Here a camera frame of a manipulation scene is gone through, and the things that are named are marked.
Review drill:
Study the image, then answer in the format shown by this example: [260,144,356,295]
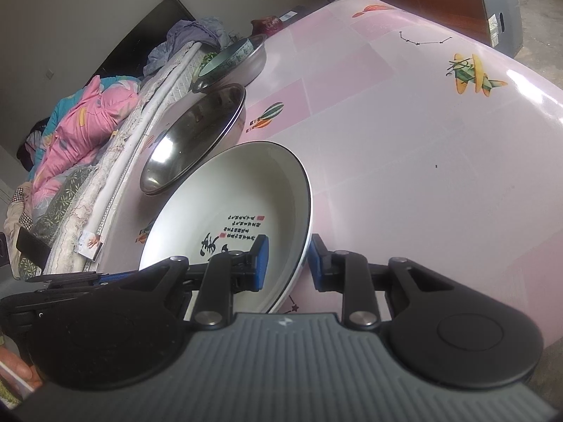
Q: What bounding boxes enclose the stainless steel bowl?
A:
[191,34,268,94]

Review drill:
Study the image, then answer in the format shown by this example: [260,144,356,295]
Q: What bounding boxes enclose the pink and blue quilt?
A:
[24,75,141,194]

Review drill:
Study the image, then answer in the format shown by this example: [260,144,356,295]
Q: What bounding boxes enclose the dark cloth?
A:
[18,116,51,168]

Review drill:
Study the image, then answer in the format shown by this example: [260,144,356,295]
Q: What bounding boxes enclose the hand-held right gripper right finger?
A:
[306,234,455,330]

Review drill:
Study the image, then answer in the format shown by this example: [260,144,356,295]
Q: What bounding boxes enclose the red cabbage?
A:
[252,15,284,36]

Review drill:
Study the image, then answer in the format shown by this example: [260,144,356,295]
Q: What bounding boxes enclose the green ceramic bowl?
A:
[197,37,256,81]

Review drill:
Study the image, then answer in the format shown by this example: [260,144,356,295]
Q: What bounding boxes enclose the green leaf print pillow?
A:
[31,165,100,247]

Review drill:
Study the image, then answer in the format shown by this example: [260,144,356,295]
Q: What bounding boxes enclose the white mattress tag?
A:
[79,231,104,261]

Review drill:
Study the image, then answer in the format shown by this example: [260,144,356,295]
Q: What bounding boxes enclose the blue-grey clothes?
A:
[143,17,232,77]

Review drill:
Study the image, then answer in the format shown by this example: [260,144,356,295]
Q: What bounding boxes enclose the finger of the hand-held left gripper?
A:
[36,271,142,293]

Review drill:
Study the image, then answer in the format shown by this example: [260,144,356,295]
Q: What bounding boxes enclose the black headboard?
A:
[90,0,196,80]

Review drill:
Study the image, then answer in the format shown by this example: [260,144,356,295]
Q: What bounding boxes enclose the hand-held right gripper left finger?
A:
[118,234,270,331]

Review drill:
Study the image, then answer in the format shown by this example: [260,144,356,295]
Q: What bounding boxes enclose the person's left hand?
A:
[0,345,43,390]

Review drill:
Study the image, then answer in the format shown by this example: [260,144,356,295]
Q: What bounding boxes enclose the stainless steel plate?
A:
[140,83,247,196]

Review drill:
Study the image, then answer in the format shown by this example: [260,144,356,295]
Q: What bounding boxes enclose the white calligraphy plate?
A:
[138,141,314,315]

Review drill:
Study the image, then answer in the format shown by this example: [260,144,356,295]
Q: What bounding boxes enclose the large brown and grey box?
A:
[352,0,524,58]

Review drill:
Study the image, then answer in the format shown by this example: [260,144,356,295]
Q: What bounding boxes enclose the pink printed tablecloth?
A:
[94,0,563,361]

